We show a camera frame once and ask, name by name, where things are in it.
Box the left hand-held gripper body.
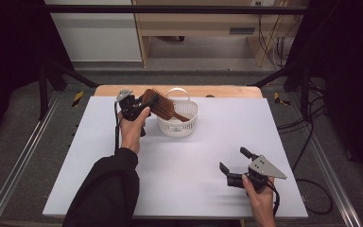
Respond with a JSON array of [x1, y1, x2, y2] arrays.
[[115, 89, 148, 138]]

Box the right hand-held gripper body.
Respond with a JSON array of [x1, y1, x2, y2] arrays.
[[226, 154, 288, 194]]

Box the brown wooden paddle hairbrush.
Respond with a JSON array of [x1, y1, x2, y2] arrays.
[[141, 88, 191, 123]]

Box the white plastic perforated basket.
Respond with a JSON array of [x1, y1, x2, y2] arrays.
[[156, 87, 199, 138]]

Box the person's left hand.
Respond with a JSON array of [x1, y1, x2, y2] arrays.
[[118, 106, 152, 156]]

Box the person's right hand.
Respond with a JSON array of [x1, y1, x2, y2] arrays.
[[241, 173, 277, 227]]

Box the white table board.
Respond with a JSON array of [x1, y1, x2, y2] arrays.
[[42, 96, 309, 220]]

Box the yellow black tape strip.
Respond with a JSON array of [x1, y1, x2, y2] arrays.
[[71, 91, 85, 108], [272, 91, 292, 107]]

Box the white cabinet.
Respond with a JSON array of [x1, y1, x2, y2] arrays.
[[43, 0, 144, 62]]

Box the black metal stand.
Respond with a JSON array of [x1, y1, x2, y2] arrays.
[[248, 60, 314, 118], [38, 58, 99, 121]]

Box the light wooden desk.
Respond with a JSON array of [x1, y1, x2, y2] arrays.
[[131, 0, 310, 68]]

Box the black curtain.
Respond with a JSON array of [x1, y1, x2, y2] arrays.
[[0, 0, 75, 150], [285, 0, 363, 185]]

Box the black floor cable bundle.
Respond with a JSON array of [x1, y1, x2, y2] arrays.
[[276, 79, 329, 173]]

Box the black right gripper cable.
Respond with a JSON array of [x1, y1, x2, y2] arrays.
[[265, 178, 334, 218]]

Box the aluminium floor rail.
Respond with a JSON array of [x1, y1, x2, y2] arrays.
[[286, 94, 363, 227], [0, 91, 61, 227]]

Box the black horizontal frame bar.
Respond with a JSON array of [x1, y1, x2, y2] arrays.
[[43, 4, 310, 15]]

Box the cables under wooden desk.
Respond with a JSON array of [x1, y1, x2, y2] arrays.
[[255, 0, 303, 69]]

